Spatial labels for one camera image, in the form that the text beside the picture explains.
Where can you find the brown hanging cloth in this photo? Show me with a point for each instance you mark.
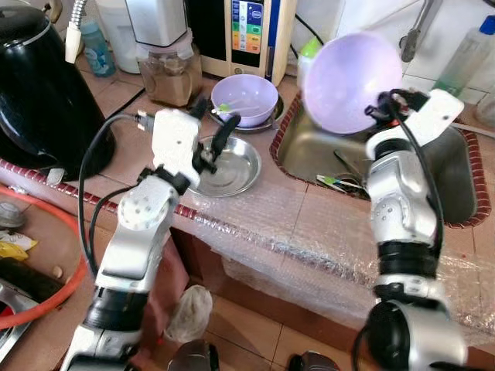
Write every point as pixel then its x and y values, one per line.
pixel 170 286

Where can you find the yellow item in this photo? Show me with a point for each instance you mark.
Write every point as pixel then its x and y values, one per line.
pixel 15 249

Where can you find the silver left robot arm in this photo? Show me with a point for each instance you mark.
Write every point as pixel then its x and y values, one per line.
pixel 135 232

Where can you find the lilac plastic bowl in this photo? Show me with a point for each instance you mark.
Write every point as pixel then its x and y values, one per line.
pixel 348 85
pixel 255 97

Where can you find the small white bottle green cap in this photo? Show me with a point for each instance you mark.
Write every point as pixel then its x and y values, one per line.
pixel 308 54

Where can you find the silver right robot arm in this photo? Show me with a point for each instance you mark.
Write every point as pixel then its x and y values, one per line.
pixel 402 201

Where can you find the steel kitchen sink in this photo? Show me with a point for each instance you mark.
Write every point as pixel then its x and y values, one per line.
pixel 325 151

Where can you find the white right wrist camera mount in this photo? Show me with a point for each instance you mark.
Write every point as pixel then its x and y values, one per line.
pixel 437 112

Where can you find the clear bottle green detergent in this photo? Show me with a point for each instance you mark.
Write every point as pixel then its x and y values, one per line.
pixel 464 62

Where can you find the teal plastic bottle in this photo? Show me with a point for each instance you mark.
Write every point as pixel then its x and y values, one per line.
pixel 99 54

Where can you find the white blender with jar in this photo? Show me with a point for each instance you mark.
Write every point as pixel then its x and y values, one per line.
pixel 170 77

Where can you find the white plastic container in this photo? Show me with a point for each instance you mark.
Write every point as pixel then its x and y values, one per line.
pixel 116 35

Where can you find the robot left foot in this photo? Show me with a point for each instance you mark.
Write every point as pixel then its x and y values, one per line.
pixel 193 359

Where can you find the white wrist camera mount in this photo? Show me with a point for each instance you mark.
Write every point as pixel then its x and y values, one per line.
pixel 174 143
pixel 437 112

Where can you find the green tipped white utensil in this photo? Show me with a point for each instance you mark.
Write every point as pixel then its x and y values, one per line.
pixel 224 107

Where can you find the steel basin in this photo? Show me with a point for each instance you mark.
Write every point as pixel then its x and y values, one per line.
pixel 11 325

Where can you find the clear bubble wrap sheet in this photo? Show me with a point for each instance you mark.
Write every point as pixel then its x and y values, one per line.
pixel 309 232

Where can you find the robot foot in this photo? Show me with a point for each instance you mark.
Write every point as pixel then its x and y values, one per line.
pixel 193 359
pixel 313 363

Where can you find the beige water ionizer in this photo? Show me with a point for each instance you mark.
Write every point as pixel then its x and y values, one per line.
pixel 247 35

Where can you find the black cookware piece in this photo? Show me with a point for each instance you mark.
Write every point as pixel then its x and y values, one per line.
pixel 23 278

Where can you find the clear plastic cup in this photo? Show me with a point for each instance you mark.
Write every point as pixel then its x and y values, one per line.
pixel 486 112

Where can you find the white mesh bag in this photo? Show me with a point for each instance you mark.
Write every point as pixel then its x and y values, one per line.
pixel 189 313

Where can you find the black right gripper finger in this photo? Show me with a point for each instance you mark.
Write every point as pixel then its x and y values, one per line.
pixel 389 96

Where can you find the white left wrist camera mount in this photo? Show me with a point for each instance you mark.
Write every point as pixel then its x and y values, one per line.
pixel 174 143

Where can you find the shallow steel dish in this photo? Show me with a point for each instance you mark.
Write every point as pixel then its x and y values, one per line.
pixel 277 116
pixel 236 174

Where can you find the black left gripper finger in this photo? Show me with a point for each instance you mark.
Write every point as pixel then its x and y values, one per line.
pixel 203 107
pixel 226 133

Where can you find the black electric kettle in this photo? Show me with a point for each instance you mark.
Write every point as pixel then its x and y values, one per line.
pixel 46 100

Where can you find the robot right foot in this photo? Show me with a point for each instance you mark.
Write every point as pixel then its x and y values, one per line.
pixel 313 363

